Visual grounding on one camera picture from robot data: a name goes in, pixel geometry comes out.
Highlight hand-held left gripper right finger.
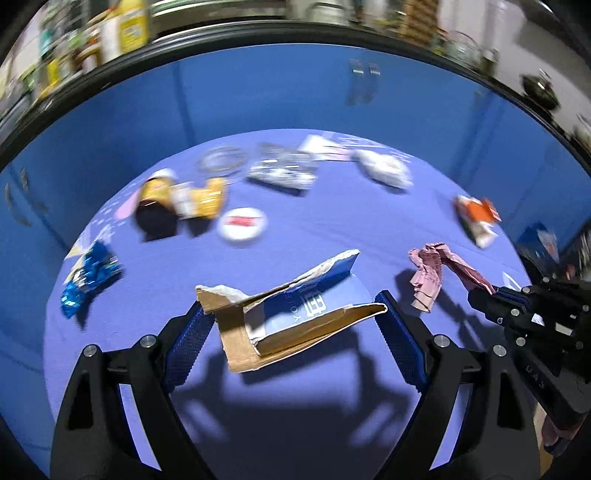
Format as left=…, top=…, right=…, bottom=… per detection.
left=375, top=291, right=541, bottom=480

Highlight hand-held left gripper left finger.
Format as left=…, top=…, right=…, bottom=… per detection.
left=50, top=302, right=218, bottom=480

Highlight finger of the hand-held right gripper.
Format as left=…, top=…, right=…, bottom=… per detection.
left=467, top=287, right=520, bottom=329
left=496, top=282, right=561, bottom=305

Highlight pink paper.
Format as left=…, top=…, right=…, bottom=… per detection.
left=409, top=243, right=497, bottom=313

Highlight torn cardboard box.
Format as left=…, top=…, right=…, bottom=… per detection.
left=195, top=249, right=387, bottom=374

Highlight white round lid red label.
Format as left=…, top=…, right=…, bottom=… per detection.
left=218, top=208, right=265, bottom=244

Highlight white paper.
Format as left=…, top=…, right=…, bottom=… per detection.
left=172, top=182, right=194, bottom=219

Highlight yellow plastic wrapper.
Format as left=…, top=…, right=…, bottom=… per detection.
left=187, top=178, right=228, bottom=219

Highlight person's right hand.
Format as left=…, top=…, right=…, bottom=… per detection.
left=542, top=413, right=580, bottom=457

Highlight blue packet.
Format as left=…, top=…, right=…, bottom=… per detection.
left=516, top=222, right=559, bottom=264

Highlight orange white wrapper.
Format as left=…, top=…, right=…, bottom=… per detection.
left=453, top=195, right=502, bottom=247

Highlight blue snack wrapper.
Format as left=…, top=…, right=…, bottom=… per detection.
left=60, top=242, right=123, bottom=319

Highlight purple printed tablecloth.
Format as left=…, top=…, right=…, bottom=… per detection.
left=44, top=129, right=536, bottom=480

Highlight white crumpled wrapper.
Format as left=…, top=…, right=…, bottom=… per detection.
left=355, top=148, right=413, bottom=188

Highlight clear plastic lid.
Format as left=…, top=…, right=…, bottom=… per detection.
left=198, top=145, right=250, bottom=178

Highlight silver foil wrapper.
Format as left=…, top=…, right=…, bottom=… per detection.
left=247, top=144, right=319, bottom=191

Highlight glass bowl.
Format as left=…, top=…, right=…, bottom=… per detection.
left=443, top=30, right=483, bottom=65

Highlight blue kitchen cabinets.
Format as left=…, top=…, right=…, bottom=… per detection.
left=0, top=44, right=591, bottom=462

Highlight black kitchen countertop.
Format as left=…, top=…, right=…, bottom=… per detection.
left=0, top=18, right=591, bottom=158

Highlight yellow bottle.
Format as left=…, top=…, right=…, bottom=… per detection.
left=117, top=0, right=151, bottom=54

